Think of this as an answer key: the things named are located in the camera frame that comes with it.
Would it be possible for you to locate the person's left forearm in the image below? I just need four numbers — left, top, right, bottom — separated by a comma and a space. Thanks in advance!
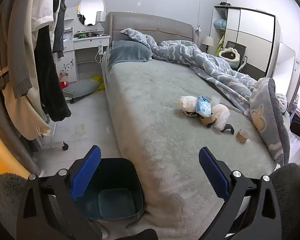
0, 172, 28, 232

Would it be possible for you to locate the brown paper cup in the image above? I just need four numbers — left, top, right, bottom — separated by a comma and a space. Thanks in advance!
236, 129, 249, 144

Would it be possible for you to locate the white and black wardrobe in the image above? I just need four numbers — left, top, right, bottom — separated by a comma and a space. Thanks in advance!
214, 4, 280, 80

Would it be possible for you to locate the white controller with cable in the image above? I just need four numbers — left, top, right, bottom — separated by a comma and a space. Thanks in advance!
95, 44, 104, 63

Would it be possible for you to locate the dark grey knit sweater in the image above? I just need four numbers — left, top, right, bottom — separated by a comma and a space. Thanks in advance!
51, 0, 69, 58

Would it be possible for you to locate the grey cushioned wheeled stool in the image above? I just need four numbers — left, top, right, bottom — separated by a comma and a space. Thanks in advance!
62, 80, 102, 103

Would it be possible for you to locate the oval wall mirror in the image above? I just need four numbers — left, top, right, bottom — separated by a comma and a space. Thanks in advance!
77, 0, 107, 27

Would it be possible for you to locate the cream coat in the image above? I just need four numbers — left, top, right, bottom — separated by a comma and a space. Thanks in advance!
5, 0, 52, 141

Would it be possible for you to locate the grey bed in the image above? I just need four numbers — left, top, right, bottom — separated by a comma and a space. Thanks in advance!
101, 11, 290, 240

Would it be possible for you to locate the white sock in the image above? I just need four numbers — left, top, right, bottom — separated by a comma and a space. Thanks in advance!
179, 96, 198, 112
211, 104, 230, 130

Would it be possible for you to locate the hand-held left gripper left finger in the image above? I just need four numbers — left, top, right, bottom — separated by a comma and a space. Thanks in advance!
16, 145, 103, 240

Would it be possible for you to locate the yellow plastic bag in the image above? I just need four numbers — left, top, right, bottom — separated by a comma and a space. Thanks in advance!
91, 76, 105, 92

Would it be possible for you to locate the brown knit cardigan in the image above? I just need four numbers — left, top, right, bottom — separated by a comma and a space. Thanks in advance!
0, 0, 33, 98

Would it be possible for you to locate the brown tape roll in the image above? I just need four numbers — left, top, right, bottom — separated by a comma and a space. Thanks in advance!
200, 114, 215, 126

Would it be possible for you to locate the blue patterned blanket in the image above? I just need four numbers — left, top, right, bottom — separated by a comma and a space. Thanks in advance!
120, 27, 290, 165

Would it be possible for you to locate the white dressing table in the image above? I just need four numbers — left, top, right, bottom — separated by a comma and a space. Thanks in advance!
56, 17, 111, 83

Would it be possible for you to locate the person's right forearm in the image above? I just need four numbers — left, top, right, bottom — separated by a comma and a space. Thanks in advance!
269, 163, 300, 240

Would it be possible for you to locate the grey-blue pillow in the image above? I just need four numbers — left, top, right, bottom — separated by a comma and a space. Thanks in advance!
107, 40, 153, 70

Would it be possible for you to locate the bedside lamp with shade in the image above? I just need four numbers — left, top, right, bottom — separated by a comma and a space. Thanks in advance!
202, 36, 214, 54

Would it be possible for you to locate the small black curved object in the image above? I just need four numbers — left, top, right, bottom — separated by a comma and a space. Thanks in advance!
221, 124, 235, 135

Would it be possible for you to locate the dark teal trash bin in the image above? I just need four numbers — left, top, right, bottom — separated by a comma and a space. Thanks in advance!
72, 157, 144, 220

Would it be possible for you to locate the blue wet wipes packet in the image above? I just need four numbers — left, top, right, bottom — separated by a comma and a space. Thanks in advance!
196, 95, 212, 117

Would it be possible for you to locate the light blue shelf pillow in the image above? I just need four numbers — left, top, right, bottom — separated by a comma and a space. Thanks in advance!
213, 19, 227, 30

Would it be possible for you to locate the black office chair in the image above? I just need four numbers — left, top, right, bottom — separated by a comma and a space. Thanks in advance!
224, 41, 248, 72

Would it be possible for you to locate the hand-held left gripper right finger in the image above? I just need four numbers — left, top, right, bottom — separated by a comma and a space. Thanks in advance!
199, 147, 283, 240

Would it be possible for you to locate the crumpled clear floor wrapper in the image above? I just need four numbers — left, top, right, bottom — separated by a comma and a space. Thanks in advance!
72, 124, 86, 140

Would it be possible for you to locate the white clothes rack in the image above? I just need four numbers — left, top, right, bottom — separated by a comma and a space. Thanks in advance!
36, 122, 69, 152

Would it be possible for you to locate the white and green pet bed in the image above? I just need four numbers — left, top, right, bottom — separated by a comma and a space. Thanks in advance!
219, 47, 240, 65

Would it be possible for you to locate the black fleece garment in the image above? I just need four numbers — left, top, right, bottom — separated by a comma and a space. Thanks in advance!
34, 26, 72, 122

